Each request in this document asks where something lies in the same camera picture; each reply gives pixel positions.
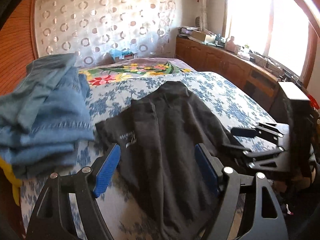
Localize black pants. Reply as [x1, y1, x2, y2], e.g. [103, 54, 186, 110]
[96, 81, 239, 239]

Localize blue floral bed cover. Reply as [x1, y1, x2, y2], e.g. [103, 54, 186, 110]
[19, 70, 276, 240]

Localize yellow plush toy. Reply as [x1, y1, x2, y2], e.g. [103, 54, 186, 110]
[0, 158, 22, 206]

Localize long wooden cabinet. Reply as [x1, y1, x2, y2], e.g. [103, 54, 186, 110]
[175, 36, 279, 112]

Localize white bottle on cabinet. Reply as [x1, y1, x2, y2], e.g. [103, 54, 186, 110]
[225, 36, 235, 53]

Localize beige box on cabinet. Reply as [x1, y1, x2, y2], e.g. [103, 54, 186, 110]
[190, 30, 216, 43]

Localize folded blue jeans bottom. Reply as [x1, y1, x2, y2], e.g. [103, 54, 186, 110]
[1, 67, 94, 179]

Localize folded blue jeans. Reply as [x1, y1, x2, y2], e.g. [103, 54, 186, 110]
[1, 67, 94, 179]
[1, 53, 77, 133]

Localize folded blue jeans top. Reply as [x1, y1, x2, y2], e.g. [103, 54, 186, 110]
[1, 53, 77, 133]

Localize colourful flower blanket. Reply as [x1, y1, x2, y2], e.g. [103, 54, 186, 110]
[79, 57, 195, 87]

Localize cardboard box with items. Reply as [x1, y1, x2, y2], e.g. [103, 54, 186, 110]
[109, 49, 135, 63]

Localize sheer circle pattern curtain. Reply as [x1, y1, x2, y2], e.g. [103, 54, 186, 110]
[35, 0, 198, 68]

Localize window with wooden frame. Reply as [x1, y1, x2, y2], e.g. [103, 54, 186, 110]
[223, 0, 319, 87]

